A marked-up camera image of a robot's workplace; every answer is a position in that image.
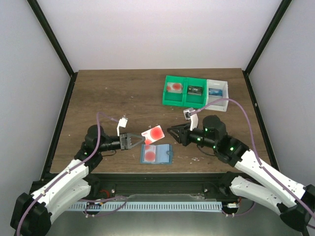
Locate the red circles card in holder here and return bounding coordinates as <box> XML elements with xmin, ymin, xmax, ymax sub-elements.
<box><xmin>143</xmin><ymin>145</ymin><xmax>156</xmax><ymax>163</ymax></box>

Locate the white plastic bin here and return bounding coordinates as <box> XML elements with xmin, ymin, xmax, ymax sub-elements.
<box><xmin>205</xmin><ymin>79</ymin><xmax>229</xmax><ymax>112</ymax></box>

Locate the grey metal base plate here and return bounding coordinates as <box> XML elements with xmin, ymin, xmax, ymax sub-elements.
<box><xmin>47</xmin><ymin>200</ymin><xmax>300</xmax><ymax>236</ymax></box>

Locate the black frame post right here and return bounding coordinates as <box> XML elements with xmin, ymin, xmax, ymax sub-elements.
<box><xmin>245</xmin><ymin>0</ymin><xmax>293</xmax><ymax>74</ymax></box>

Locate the left green plastic bin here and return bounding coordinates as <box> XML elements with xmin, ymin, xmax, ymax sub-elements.
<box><xmin>162</xmin><ymin>75</ymin><xmax>186</xmax><ymax>107</ymax></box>

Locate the black VIP card stack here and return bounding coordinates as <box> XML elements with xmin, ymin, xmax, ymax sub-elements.
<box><xmin>187</xmin><ymin>86</ymin><xmax>203</xmax><ymax>96</ymax></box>

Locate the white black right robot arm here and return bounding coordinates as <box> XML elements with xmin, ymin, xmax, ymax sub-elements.
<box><xmin>167</xmin><ymin>116</ymin><xmax>315</xmax><ymax>232</ymax></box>

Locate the black frame post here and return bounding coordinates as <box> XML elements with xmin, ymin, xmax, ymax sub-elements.
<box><xmin>245</xmin><ymin>0</ymin><xmax>293</xmax><ymax>74</ymax></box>
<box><xmin>26</xmin><ymin>0</ymin><xmax>75</xmax><ymax>77</ymax></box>

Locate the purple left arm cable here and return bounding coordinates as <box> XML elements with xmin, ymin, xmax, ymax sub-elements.
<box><xmin>16</xmin><ymin>112</ymin><xmax>128</xmax><ymax>236</ymax></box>

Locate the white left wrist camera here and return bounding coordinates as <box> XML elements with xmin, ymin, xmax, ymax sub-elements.
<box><xmin>116</xmin><ymin>117</ymin><xmax>128</xmax><ymax>136</ymax></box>

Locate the right green plastic bin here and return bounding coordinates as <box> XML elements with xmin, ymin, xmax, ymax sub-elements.
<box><xmin>183</xmin><ymin>77</ymin><xmax>207</xmax><ymax>109</ymax></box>

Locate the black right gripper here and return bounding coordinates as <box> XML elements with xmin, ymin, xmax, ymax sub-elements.
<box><xmin>167</xmin><ymin>123</ymin><xmax>217</xmax><ymax>149</ymax></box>

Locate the green plastic bin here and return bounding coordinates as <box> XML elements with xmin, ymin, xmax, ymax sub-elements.
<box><xmin>183</xmin><ymin>77</ymin><xmax>207</xmax><ymax>109</ymax></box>
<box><xmin>162</xmin><ymin>75</ymin><xmax>186</xmax><ymax>107</ymax></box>

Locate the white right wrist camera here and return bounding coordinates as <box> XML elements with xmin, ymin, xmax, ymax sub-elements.
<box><xmin>183</xmin><ymin>108</ymin><xmax>199</xmax><ymax>131</ymax></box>

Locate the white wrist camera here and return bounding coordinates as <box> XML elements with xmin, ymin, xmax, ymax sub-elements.
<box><xmin>116</xmin><ymin>117</ymin><xmax>128</xmax><ymax>136</ymax></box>
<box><xmin>183</xmin><ymin>108</ymin><xmax>199</xmax><ymax>131</ymax></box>

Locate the blue card holder wallet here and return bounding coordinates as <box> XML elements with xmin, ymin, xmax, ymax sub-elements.
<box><xmin>140</xmin><ymin>144</ymin><xmax>173</xmax><ymax>164</ymax></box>

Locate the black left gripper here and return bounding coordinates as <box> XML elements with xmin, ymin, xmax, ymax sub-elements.
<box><xmin>98</xmin><ymin>133</ymin><xmax>146</xmax><ymax>152</ymax></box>

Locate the blue card stack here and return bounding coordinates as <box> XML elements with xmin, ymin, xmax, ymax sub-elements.
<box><xmin>208</xmin><ymin>88</ymin><xmax>223</xmax><ymax>97</ymax></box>

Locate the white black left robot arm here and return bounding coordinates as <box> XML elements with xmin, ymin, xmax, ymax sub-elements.
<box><xmin>10</xmin><ymin>124</ymin><xmax>145</xmax><ymax>236</ymax></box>

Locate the red circles credit card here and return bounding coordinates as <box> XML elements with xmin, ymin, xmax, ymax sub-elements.
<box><xmin>141</xmin><ymin>125</ymin><xmax>165</xmax><ymax>145</ymax></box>

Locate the black frame post left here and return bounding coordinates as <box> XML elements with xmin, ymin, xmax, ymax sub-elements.
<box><xmin>26</xmin><ymin>0</ymin><xmax>75</xmax><ymax>77</ymax></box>

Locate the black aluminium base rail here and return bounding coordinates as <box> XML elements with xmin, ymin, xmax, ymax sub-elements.
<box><xmin>29</xmin><ymin>172</ymin><xmax>293</xmax><ymax>200</ymax></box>

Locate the red circles card stack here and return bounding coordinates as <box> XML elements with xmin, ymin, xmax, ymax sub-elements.
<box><xmin>166</xmin><ymin>82</ymin><xmax>183</xmax><ymax>93</ymax></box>

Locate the light blue slotted cable duct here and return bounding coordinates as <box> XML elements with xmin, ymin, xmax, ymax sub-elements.
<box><xmin>68</xmin><ymin>202</ymin><xmax>222</xmax><ymax>213</ymax></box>

